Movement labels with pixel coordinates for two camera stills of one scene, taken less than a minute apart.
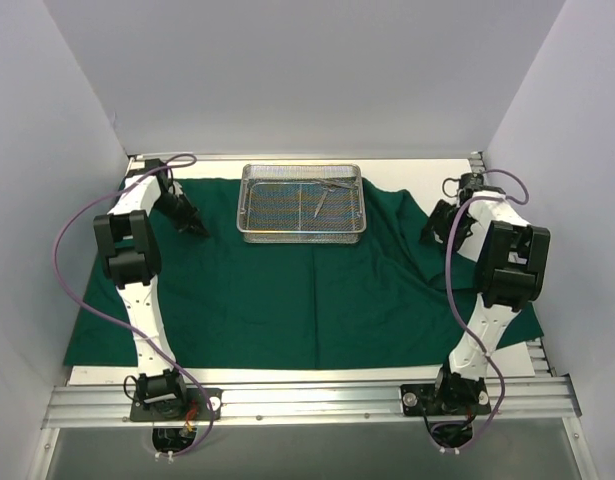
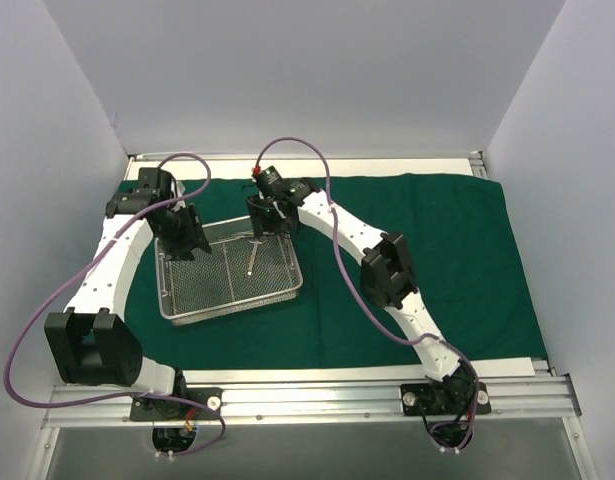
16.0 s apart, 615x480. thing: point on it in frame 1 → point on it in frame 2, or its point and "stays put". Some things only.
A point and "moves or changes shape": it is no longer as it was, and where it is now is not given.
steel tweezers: (321, 201) moves or changes shape
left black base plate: (194, 405) stays put
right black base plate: (445, 399) stays put
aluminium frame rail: (291, 400) stays put
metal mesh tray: (301, 203) moves or changes shape
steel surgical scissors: (348, 185) → (261, 238)
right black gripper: (441, 223) → (265, 220)
